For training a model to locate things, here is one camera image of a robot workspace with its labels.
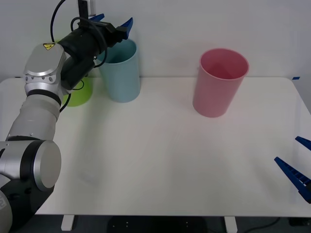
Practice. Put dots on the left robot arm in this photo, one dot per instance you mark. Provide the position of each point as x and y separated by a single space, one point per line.
41 116

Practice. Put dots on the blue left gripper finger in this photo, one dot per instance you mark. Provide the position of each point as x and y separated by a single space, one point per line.
128 26
97 17

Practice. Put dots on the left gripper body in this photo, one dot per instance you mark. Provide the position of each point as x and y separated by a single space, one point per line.
113 35

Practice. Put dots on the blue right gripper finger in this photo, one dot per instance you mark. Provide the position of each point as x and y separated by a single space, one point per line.
294 176
305 142

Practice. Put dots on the pale blue plastic bin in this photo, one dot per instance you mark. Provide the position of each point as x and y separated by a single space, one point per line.
121 80

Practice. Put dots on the white table leg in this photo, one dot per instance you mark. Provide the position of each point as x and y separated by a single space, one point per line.
230 224
67 222

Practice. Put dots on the green plastic bin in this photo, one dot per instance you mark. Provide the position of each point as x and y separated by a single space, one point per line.
81 94

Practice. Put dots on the pink plastic bin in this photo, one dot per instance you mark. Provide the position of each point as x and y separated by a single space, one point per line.
213 97

